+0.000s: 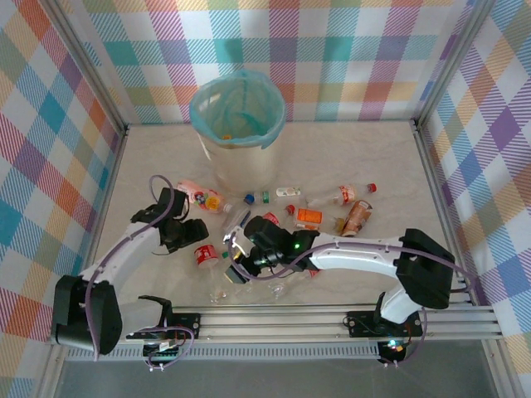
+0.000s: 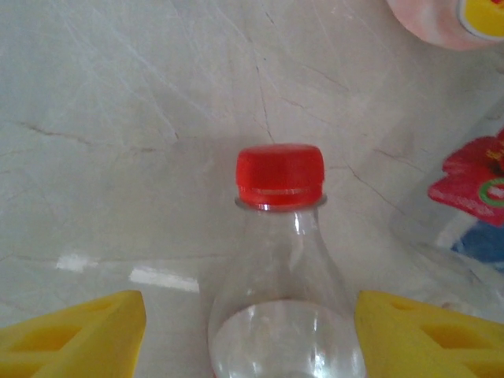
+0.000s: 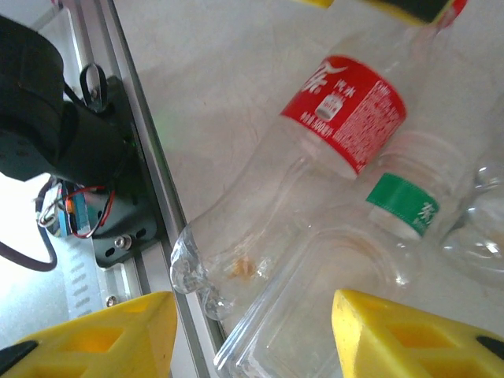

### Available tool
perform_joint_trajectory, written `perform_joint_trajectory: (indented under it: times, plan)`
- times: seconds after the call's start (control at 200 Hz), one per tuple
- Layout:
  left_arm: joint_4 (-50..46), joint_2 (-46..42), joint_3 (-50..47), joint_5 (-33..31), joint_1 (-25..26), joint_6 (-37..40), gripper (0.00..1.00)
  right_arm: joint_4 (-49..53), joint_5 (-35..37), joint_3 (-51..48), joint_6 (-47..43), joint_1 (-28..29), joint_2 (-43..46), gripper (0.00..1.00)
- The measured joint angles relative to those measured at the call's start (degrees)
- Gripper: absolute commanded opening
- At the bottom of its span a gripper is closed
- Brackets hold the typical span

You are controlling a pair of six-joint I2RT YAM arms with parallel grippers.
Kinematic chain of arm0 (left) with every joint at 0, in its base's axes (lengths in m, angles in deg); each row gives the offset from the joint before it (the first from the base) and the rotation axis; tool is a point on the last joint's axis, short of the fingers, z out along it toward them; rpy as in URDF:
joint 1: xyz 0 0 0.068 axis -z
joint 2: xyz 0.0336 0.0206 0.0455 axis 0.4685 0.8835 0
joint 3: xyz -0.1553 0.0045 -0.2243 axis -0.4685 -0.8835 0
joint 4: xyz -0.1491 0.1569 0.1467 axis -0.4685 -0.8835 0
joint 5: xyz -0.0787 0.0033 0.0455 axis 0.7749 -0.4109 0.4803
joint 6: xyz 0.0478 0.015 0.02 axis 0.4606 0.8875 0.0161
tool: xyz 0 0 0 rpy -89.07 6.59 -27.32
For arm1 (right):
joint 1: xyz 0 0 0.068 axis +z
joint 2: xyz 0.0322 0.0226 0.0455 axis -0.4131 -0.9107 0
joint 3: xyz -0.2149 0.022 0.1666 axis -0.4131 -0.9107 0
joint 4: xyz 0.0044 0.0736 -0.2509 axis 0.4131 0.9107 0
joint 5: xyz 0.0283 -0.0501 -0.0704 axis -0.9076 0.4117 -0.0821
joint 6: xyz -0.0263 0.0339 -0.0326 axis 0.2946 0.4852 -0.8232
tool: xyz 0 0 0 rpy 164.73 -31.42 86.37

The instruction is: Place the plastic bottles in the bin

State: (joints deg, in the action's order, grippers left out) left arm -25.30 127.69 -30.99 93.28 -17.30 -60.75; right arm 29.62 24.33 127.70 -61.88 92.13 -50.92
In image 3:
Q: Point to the clear square plastic bottle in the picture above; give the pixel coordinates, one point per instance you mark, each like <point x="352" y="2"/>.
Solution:
<point x="299" y="334"/>

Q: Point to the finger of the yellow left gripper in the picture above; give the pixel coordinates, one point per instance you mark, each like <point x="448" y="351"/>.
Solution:
<point x="413" y="10"/>
<point x="315" y="2"/>

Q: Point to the clear bottle green label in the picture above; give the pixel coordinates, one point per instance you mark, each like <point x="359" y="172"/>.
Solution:
<point x="401" y="197"/>

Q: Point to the aluminium front rail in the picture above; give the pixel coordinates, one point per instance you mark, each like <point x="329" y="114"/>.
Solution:
<point x="157" y="165"/>

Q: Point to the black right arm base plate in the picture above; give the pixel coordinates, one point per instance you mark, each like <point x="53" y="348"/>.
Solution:
<point x="118" y="220"/>

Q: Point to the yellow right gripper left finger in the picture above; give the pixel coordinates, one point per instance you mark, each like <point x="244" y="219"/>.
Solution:
<point x="98" y="338"/>

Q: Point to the clear Coca-Cola bottle red label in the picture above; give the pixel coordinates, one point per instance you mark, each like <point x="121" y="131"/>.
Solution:
<point x="342" y="110"/>

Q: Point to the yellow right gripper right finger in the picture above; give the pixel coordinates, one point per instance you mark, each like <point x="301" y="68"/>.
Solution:
<point x="393" y="338"/>

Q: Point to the clear crumpled plastic bottle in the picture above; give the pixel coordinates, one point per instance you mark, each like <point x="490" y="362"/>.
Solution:
<point x="480" y="236"/>

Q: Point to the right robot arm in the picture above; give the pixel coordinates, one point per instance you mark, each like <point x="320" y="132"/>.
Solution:
<point x="35" y="98"/>

